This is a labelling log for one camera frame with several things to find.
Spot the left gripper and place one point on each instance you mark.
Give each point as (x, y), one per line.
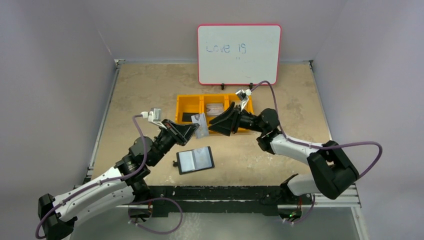
(187, 129)

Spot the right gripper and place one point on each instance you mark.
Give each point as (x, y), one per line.
(234, 120)

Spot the silver VIP diamond card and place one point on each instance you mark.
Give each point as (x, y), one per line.
(202, 130)

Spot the black leather card holder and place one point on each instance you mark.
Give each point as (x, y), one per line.
(194, 160)

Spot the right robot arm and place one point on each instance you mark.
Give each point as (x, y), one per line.
(332, 172)

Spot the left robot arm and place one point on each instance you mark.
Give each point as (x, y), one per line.
(122, 184)

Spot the black card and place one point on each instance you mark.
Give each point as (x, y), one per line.
(187, 116)

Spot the left yellow bin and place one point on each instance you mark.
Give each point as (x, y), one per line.
(189, 103)

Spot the pink framed whiteboard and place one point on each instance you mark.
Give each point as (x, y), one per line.
(238, 54)

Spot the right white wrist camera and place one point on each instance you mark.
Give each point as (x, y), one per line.
(243, 98)

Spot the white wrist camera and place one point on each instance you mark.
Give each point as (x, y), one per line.
(153, 116)
(243, 98)

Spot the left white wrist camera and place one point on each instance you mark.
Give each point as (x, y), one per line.
(153, 116)

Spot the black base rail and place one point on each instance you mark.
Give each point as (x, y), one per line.
(267, 200)

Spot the aluminium frame rail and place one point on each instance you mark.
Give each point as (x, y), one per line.
(344, 195)

